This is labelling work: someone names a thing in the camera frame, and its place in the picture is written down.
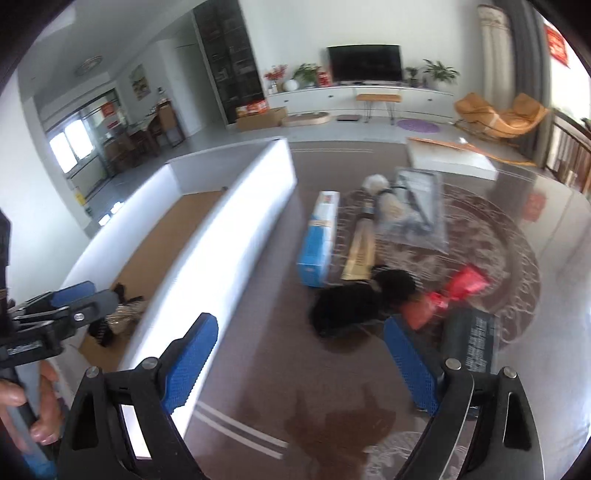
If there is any large green potted plant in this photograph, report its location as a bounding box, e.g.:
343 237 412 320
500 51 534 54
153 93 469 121
422 59 460 89

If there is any beige pet bed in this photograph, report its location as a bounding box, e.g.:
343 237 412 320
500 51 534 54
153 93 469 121
281 111 332 128

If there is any white television cabinet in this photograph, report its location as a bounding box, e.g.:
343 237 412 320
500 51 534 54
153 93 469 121
267 84 455 123

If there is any dark wooden slatted chair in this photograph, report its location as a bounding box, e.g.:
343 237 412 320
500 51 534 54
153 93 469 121
545 108 591 195

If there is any beige striped cloth item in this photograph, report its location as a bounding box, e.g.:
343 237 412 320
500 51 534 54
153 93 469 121
104 298 149 334

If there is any black television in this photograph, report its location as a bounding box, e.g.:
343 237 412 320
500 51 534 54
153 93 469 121
327 45 402 84

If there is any person's left hand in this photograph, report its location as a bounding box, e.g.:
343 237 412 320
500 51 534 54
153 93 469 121
0 362 65 448

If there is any grey curtain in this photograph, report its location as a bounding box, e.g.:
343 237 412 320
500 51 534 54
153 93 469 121
494 0 552 153

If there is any round ceiling lamp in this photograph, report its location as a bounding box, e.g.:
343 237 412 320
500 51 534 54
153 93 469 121
75 55 103 76

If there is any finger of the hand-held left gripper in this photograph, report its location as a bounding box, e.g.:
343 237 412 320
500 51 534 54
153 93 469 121
11 281 96 319
14 289 121 342

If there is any orange flat sheet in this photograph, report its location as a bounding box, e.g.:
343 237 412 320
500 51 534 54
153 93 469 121
409 136 539 167

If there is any white storage box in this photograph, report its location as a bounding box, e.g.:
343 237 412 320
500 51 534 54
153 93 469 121
58 137 297 462

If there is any white flat box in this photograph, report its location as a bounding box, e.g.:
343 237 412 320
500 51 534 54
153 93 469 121
406 138 499 182

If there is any dark glass display cabinet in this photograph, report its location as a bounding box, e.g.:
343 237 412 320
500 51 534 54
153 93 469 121
193 0 267 125

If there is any glass sliding door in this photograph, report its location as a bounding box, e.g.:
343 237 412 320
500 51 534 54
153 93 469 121
45 90 127 195

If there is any blue and white carton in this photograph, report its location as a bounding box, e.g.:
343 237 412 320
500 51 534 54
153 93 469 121
296 190 341 288

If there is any red packet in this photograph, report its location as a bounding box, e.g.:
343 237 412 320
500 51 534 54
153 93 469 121
401 264 489 330

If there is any wooden bench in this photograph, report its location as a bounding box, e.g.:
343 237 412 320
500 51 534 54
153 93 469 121
355 93 402 124

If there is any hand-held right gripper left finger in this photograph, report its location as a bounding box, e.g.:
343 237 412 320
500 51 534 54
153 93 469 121
55 313 219 480

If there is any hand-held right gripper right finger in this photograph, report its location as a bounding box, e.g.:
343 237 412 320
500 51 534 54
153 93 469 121
383 316 546 480

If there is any white curtain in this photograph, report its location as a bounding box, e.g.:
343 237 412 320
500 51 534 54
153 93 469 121
478 4 513 112

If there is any orange rocking chair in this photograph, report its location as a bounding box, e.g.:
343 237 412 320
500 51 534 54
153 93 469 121
453 92 550 147

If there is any black fluffy item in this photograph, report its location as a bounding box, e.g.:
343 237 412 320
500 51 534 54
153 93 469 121
308 268 419 337

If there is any white tipped stick bundle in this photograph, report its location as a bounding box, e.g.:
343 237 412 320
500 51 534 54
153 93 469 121
361 174 406 222

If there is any cardboard box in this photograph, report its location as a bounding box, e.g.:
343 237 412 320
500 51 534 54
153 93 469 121
235 106 288 132

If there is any black cloth item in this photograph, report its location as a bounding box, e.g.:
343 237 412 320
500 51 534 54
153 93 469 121
88 318 116 348

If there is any wooden dining table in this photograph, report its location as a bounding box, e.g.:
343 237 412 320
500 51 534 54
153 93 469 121
104 115 160 171

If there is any gold flat pack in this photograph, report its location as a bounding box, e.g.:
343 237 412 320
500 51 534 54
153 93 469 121
341 198 377 282

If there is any bushy green potted plant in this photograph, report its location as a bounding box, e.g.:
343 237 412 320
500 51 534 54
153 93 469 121
292 63 321 88

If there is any framed wall picture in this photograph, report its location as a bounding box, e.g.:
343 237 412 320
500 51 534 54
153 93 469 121
129 65 151 100

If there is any red flower vase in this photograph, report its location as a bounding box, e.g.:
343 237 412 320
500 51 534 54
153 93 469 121
264 65 288 93

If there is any red window poster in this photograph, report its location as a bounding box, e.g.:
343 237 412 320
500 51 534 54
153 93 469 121
544 23 571 69

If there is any clear plastic bag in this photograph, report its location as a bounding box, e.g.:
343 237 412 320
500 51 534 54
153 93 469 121
376 168 450 254

